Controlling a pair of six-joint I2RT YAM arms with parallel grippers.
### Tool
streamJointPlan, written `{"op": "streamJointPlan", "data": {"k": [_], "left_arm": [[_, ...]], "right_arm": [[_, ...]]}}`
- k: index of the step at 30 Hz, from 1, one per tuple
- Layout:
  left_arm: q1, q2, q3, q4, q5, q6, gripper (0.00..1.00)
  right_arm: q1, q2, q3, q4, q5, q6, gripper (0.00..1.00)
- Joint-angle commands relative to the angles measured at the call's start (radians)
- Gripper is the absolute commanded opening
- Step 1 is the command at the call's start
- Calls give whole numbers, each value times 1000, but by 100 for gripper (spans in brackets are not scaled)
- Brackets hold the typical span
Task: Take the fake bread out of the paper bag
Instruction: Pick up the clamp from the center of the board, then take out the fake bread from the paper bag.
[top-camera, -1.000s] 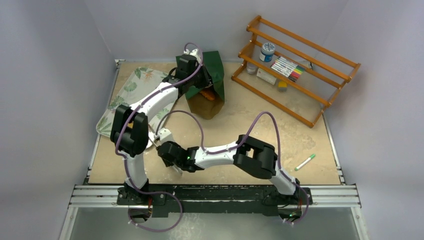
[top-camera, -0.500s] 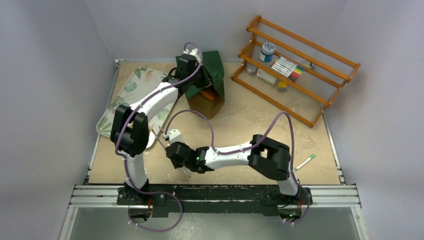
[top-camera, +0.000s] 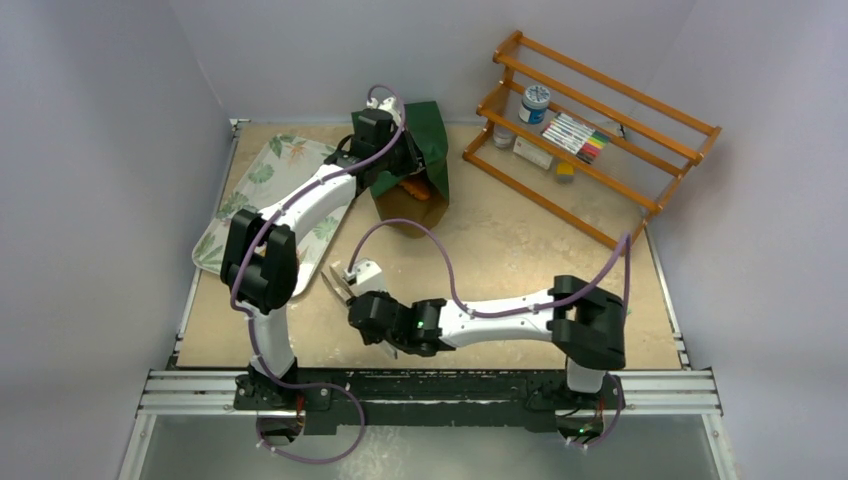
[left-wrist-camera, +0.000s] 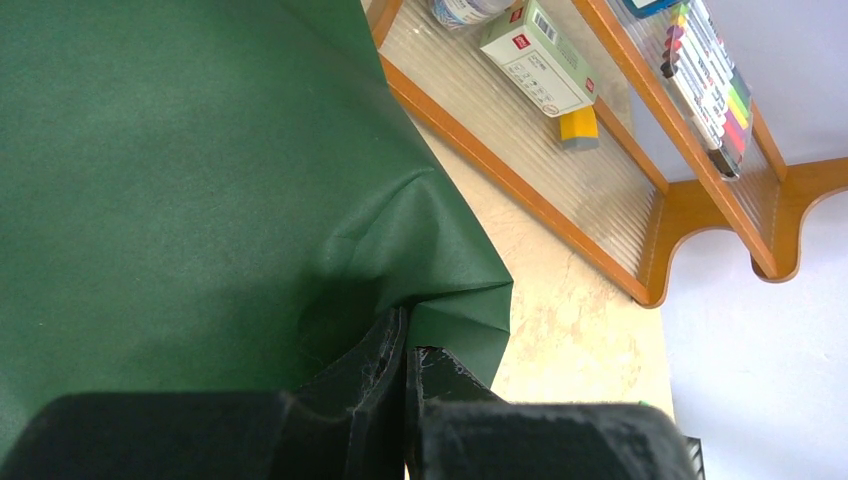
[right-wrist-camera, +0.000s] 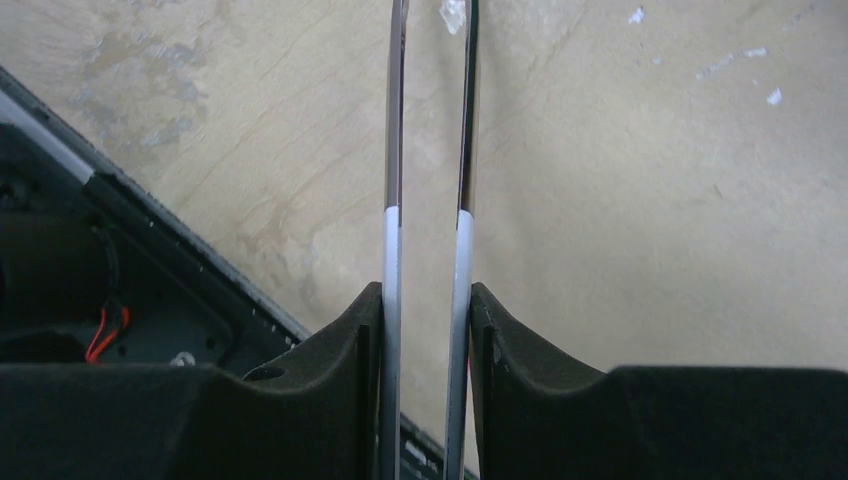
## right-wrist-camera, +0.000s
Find metal tongs with white handle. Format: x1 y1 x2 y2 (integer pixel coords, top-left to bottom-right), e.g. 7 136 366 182
378 0 480 479

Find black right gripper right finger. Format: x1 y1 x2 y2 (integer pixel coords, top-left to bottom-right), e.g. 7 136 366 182
469 283 847 479

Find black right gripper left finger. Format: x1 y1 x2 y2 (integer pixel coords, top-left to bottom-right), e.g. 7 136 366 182
1 282 383 479

